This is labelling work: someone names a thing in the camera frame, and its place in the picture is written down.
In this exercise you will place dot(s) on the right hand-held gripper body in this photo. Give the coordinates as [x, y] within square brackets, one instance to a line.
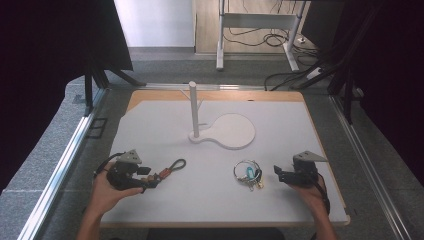
[305, 171]

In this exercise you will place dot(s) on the white desk frame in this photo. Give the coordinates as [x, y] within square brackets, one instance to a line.
[256, 20]

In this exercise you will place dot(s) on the white power strip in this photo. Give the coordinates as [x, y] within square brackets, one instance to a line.
[315, 73]

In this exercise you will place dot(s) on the black stand legs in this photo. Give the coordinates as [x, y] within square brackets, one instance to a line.
[88, 93]

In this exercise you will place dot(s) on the aluminium rail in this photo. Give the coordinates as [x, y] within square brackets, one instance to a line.
[373, 166]
[60, 173]

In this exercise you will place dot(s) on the black bracket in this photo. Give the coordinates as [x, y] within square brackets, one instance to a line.
[97, 127]

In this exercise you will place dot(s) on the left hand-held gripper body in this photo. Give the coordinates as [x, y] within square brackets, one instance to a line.
[121, 173]

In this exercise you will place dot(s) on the white key stand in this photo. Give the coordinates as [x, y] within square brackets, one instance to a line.
[231, 131]

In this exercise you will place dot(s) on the person's right hand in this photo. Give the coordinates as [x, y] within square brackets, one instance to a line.
[315, 196]

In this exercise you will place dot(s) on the person's left hand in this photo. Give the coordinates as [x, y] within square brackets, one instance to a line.
[103, 195]

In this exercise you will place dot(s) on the white table mat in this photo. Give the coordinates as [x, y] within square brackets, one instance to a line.
[200, 200]

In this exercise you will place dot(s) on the black curtain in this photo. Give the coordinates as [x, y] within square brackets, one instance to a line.
[393, 83]
[50, 66]

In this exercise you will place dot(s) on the black metal stand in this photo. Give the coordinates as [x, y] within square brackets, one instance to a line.
[348, 100]

